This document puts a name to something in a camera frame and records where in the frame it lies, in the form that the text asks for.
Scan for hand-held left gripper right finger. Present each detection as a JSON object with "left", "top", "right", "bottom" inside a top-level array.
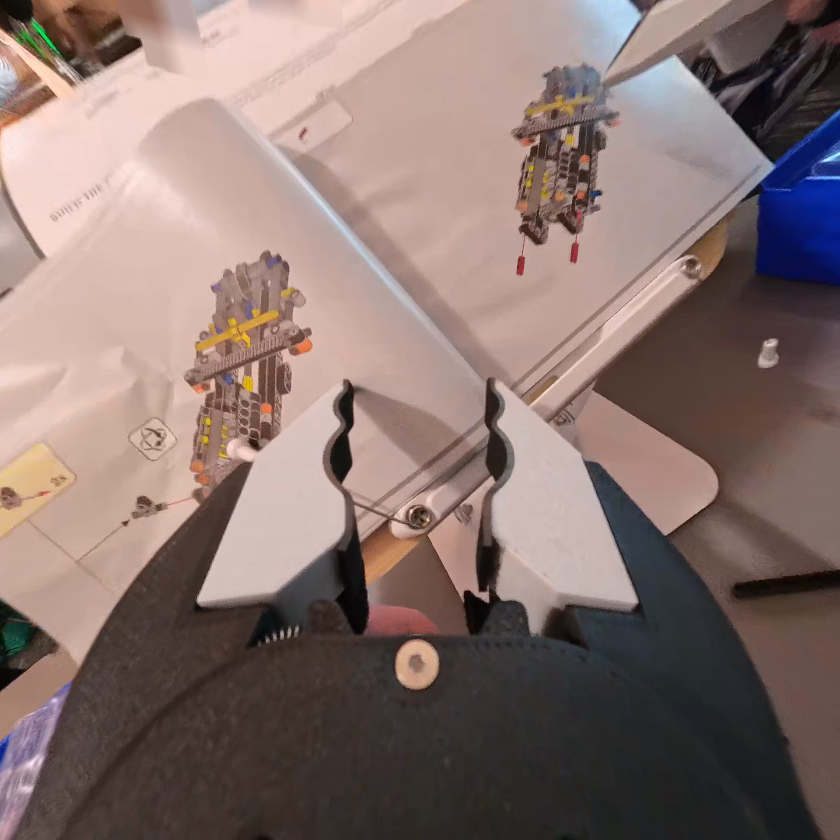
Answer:
[{"left": 462, "top": 378, "right": 640, "bottom": 636}]

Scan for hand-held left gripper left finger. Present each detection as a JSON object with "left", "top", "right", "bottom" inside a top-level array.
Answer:
[{"left": 195, "top": 379, "right": 370, "bottom": 635}]

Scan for lego instruction booklet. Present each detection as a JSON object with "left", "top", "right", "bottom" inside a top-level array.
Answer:
[{"left": 0, "top": 56, "right": 777, "bottom": 667}]

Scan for long black lego axle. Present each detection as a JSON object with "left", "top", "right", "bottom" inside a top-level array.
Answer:
[{"left": 731, "top": 570, "right": 840, "bottom": 599}]

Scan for clear bags of lego parts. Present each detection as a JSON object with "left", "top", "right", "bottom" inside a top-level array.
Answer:
[{"left": 0, "top": 682, "right": 73, "bottom": 840}]

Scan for blue plastic bin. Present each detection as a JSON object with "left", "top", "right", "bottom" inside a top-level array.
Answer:
[{"left": 755, "top": 108, "right": 840, "bottom": 286}]

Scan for white printed paper sheet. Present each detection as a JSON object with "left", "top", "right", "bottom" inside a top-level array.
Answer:
[{"left": 0, "top": 0, "right": 647, "bottom": 263}]

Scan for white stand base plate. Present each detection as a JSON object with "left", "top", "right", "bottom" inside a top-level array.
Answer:
[{"left": 226, "top": 213, "right": 732, "bottom": 585}]

